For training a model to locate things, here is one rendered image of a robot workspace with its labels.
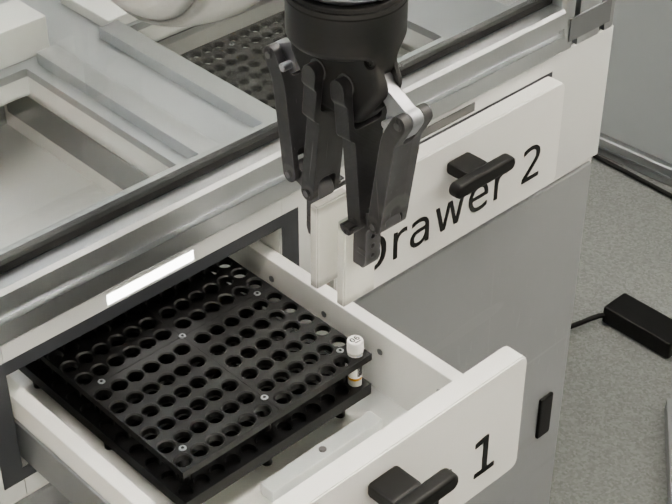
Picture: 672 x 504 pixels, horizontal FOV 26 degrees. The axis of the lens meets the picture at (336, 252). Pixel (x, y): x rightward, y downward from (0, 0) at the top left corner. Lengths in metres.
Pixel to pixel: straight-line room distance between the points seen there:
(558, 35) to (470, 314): 0.29
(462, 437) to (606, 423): 1.35
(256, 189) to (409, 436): 0.26
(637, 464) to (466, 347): 0.88
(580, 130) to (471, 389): 0.50
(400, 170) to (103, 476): 0.29
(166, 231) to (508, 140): 0.38
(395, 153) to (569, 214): 0.62
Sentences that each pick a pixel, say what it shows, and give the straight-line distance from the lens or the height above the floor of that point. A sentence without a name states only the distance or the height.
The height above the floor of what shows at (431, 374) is 0.89.
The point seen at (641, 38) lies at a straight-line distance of 2.84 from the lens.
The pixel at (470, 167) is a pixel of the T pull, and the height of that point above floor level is 0.91.
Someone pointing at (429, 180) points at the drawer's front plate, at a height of 0.90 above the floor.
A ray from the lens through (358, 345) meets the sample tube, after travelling 1.06.
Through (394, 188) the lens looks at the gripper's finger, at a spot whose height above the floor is 1.08.
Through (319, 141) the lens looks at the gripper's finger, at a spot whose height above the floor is 1.09.
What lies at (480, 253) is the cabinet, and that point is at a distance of 1.39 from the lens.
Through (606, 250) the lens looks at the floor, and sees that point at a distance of 2.72.
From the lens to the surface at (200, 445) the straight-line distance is 1.00.
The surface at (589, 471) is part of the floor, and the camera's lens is 2.28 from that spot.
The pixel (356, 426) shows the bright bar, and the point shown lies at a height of 0.85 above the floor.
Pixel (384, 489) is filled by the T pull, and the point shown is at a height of 0.91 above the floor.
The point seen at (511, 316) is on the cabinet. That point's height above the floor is 0.65.
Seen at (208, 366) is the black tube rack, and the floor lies 0.90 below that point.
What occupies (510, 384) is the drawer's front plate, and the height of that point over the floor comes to 0.91.
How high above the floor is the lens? 1.60
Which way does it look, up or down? 37 degrees down
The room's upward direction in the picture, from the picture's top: straight up
